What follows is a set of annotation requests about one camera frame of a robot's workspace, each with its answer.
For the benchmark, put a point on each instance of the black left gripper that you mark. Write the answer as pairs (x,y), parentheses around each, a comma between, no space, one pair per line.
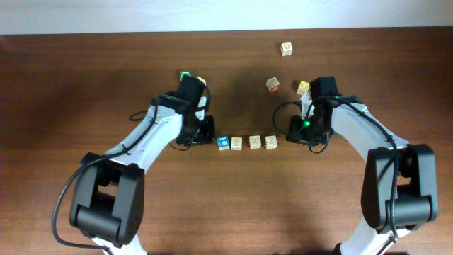
(207,135)

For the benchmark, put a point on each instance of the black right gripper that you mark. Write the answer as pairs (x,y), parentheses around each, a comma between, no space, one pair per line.
(296,136)

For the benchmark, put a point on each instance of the blue L wooden block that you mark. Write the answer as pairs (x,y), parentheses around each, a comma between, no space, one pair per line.
(223,143)

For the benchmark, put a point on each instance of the plain J wooden block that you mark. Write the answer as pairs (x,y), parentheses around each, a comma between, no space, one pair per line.
(236,143)

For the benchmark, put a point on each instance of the red A wooden block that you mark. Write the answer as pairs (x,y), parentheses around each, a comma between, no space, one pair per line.
(270,142)

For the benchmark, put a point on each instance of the butterfly I wooden block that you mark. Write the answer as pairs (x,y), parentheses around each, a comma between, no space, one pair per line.
(255,142)

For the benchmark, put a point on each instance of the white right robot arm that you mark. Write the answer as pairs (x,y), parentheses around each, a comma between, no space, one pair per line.
(399,189)

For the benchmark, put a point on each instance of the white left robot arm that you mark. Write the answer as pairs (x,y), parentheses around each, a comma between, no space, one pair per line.
(108,202)

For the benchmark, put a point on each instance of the yellow wooden block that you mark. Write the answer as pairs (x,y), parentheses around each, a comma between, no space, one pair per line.
(303,87)

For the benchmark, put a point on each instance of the red 6 wooden block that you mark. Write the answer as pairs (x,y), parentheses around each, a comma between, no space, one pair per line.
(202,80)

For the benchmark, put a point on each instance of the green R wooden block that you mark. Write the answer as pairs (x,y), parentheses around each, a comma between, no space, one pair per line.
(185,73)

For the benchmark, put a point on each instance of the red O wooden block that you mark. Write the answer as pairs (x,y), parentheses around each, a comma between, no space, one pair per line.
(272,84)

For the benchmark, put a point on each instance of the far red wooden block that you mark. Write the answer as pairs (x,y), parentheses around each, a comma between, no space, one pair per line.
(286,49)

